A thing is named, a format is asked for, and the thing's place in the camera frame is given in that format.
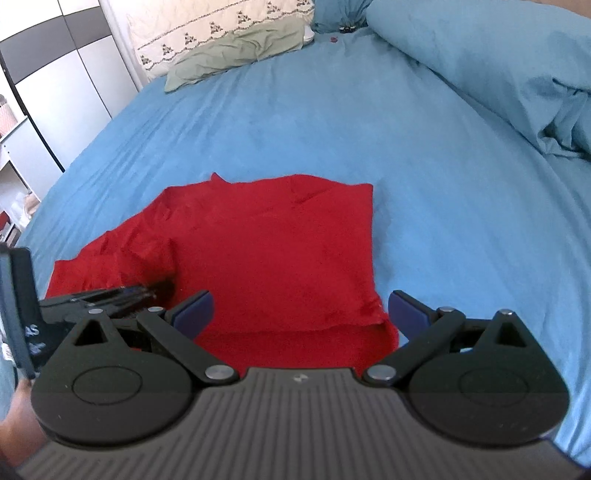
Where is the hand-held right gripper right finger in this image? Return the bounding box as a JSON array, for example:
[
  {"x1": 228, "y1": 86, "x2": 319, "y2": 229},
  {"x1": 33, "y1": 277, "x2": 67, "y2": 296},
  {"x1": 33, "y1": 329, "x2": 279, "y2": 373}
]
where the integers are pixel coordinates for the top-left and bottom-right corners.
[{"x1": 362, "y1": 290, "x2": 544, "y2": 387}]

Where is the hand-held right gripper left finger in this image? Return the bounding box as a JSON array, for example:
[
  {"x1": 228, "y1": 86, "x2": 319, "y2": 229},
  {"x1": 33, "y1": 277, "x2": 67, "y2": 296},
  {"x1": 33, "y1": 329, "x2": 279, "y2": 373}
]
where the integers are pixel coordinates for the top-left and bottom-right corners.
[{"x1": 59, "y1": 290, "x2": 241, "y2": 385}]

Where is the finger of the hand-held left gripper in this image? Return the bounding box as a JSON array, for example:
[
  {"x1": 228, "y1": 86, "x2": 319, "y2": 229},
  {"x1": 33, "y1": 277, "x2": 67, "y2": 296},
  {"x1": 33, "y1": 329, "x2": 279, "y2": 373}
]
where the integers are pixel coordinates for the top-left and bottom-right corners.
[{"x1": 39, "y1": 282, "x2": 172, "y2": 320}]

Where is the red shirt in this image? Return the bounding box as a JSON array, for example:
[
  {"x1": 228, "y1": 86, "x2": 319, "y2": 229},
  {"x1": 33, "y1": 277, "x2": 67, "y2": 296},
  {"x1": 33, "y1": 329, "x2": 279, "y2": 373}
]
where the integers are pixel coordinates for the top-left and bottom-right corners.
[{"x1": 45, "y1": 172, "x2": 400, "y2": 370}]

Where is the person's left forearm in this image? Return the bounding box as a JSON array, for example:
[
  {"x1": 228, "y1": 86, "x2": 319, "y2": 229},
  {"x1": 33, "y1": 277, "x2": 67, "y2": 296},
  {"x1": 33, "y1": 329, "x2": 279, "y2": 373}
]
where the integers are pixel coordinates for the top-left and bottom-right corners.
[{"x1": 0, "y1": 378, "x2": 49, "y2": 468}]

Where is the white shelf unit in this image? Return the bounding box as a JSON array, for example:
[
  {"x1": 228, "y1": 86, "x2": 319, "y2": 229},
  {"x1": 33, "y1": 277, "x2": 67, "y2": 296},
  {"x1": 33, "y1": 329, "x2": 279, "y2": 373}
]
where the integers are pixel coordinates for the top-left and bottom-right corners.
[{"x1": 0, "y1": 95, "x2": 43, "y2": 250}]

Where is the bed with blue sheet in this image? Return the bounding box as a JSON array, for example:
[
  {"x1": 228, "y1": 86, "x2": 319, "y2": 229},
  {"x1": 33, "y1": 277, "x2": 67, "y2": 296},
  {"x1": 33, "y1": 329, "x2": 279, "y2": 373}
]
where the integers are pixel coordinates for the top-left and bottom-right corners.
[{"x1": 0, "y1": 25, "x2": 591, "y2": 476}]

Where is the white and grey wardrobe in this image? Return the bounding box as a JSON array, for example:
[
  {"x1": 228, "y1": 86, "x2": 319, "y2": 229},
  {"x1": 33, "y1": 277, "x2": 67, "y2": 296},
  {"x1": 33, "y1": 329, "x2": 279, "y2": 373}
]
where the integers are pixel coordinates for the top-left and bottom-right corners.
[{"x1": 0, "y1": 0, "x2": 141, "y2": 174}]

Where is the green pillow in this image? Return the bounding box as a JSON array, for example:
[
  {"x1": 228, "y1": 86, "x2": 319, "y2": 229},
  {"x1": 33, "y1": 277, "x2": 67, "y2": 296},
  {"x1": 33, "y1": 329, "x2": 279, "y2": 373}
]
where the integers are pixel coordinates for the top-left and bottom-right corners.
[{"x1": 164, "y1": 17, "x2": 309, "y2": 94}]

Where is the blue duvet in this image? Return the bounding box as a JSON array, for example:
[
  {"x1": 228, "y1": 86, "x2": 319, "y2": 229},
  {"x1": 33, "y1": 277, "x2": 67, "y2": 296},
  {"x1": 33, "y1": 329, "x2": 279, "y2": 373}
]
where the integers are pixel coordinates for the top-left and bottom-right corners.
[{"x1": 366, "y1": 0, "x2": 591, "y2": 161}]

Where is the white embroidered pillow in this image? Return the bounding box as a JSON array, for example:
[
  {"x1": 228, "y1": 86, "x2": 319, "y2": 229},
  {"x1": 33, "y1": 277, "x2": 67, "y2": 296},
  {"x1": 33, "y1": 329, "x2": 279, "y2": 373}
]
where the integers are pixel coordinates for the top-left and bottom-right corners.
[{"x1": 126, "y1": 0, "x2": 317, "y2": 84}]

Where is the blue pillow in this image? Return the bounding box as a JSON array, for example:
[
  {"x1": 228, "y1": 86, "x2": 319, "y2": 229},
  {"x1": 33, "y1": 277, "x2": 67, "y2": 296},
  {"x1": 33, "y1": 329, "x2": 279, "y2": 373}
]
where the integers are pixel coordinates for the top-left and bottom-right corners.
[{"x1": 310, "y1": 0, "x2": 376, "y2": 34}]

